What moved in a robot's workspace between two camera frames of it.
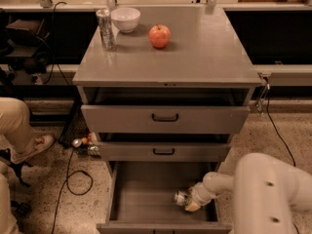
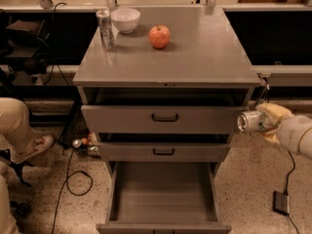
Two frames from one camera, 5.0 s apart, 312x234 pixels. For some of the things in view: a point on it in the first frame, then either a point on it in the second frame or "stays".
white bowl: [126, 19] stays
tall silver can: [106, 30] stays
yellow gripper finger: [192, 207] to [272, 136]
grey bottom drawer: [140, 198] stays
